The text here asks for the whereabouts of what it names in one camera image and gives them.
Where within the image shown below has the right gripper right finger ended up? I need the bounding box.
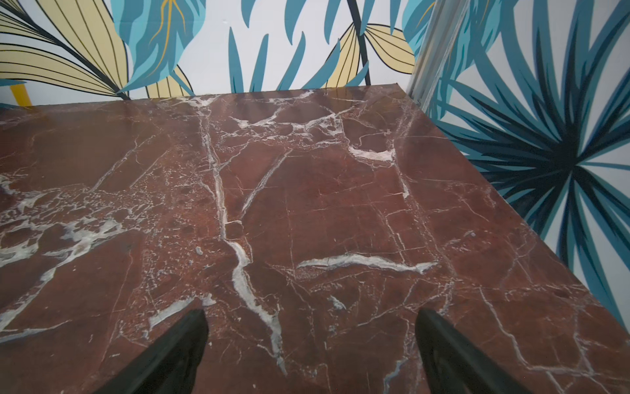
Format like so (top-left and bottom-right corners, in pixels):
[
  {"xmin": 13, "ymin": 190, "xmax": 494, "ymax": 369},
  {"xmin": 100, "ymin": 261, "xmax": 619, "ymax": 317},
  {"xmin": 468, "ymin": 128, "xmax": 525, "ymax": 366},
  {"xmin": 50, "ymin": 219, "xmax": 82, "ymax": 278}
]
[{"xmin": 415, "ymin": 309, "xmax": 529, "ymax": 393}]

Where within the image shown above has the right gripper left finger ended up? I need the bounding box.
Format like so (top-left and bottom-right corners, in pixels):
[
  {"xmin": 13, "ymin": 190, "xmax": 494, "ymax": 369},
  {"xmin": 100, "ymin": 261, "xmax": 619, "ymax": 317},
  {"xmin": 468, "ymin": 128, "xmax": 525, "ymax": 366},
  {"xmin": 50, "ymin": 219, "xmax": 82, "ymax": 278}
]
[{"xmin": 96, "ymin": 310, "xmax": 209, "ymax": 393}]

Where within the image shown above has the right corner aluminium post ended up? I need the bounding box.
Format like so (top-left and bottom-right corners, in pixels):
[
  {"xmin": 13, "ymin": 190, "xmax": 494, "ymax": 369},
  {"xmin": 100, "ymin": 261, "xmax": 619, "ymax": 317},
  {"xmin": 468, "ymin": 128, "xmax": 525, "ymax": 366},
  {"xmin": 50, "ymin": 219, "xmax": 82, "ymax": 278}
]
[{"xmin": 407, "ymin": 0, "xmax": 470, "ymax": 114}]

